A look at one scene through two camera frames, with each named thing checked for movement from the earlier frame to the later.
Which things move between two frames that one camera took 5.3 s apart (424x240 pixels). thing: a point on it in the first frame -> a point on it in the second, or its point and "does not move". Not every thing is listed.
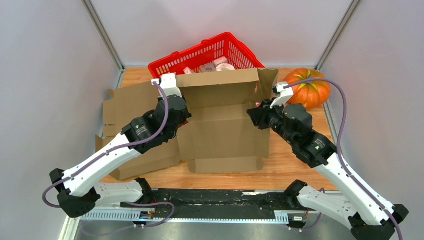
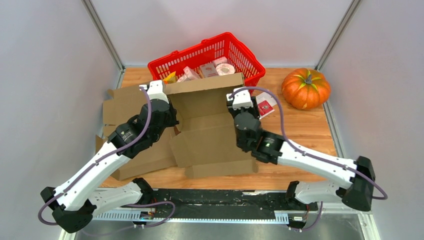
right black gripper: [259, 115] -> [253, 110]
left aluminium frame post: [106, 37] does not move
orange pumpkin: [311, 95] does not move
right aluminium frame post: [352, 10] does not move
